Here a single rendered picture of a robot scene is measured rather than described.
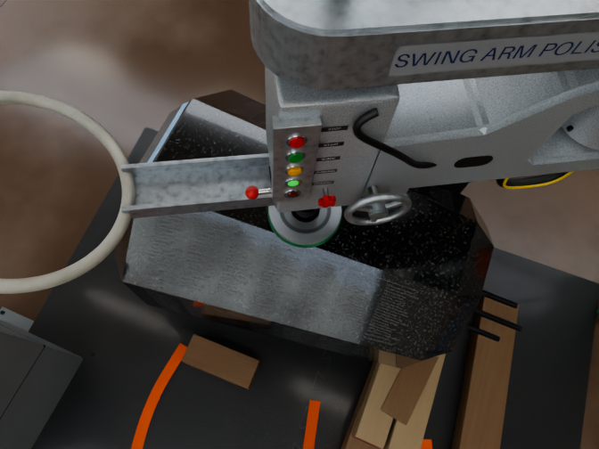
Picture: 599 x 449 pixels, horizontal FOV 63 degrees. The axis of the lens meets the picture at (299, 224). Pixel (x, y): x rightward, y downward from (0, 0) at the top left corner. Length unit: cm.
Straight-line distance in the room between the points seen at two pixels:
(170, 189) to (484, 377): 158
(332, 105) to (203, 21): 238
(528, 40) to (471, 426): 173
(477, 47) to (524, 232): 199
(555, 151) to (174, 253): 110
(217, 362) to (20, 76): 191
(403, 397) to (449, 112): 130
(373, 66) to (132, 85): 227
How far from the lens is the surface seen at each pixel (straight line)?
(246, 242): 148
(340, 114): 81
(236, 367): 210
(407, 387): 205
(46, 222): 262
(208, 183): 124
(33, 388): 211
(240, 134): 160
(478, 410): 227
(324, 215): 141
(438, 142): 99
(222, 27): 309
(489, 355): 231
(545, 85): 102
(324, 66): 71
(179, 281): 163
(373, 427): 202
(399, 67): 74
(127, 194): 123
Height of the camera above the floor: 222
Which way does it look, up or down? 68 degrees down
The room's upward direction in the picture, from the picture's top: 8 degrees clockwise
